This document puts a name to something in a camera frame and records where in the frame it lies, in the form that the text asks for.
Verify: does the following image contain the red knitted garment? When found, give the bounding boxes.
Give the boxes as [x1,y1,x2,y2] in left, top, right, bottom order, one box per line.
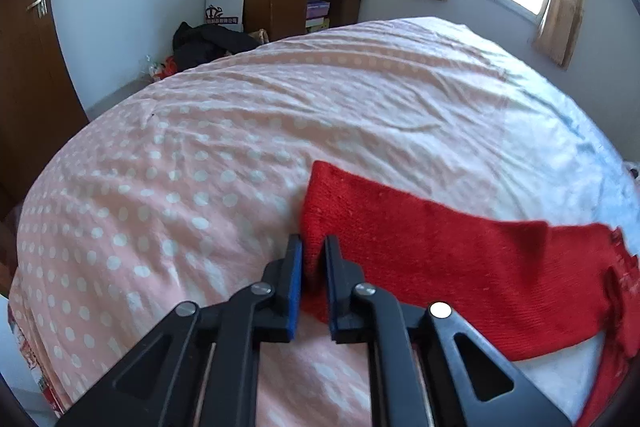
[298,160,640,427]

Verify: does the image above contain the red plastic bag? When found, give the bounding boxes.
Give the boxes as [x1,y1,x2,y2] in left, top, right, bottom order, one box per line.
[150,56,178,80]

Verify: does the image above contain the red patterned bed sheet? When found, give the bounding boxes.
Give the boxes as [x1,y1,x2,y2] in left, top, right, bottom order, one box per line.
[7,297,68,415]

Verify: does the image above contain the pink and blue dotted bedspread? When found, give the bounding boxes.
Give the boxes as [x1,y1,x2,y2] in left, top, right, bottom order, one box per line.
[7,17,640,427]

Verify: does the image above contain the stack of flat boxes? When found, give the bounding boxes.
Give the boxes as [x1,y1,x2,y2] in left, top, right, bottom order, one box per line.
[305,0,331,32]

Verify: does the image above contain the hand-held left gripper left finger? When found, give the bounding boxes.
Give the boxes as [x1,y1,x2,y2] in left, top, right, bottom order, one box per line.
[55,234,305,427]

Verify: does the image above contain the brown wooden door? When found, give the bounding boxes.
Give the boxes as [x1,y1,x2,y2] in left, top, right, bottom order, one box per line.
[0,0,91,218]

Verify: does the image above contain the white paper bag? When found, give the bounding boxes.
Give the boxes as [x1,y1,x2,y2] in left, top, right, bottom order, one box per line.
[204,0,245,32]

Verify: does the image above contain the pile of black clothes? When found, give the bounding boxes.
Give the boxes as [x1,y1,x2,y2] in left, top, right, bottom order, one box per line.
[171,22,261,72]

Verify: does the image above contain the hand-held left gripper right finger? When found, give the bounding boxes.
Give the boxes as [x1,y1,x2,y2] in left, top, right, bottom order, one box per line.
[322,234,572,427]

